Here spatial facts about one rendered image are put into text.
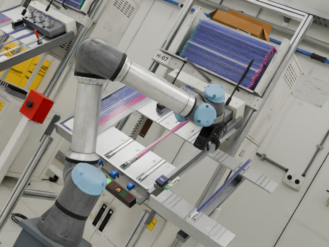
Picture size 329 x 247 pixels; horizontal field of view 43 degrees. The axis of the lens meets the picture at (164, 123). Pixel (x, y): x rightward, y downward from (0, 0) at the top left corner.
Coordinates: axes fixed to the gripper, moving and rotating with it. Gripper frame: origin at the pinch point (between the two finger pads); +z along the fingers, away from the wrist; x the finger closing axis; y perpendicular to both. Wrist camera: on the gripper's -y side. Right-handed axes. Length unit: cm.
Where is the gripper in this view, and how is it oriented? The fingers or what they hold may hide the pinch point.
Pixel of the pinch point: (209, 151)
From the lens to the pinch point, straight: 176.8
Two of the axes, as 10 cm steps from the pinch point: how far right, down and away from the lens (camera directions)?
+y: 6.3, -6.2, 4.7
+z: 0.6, 6.4, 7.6
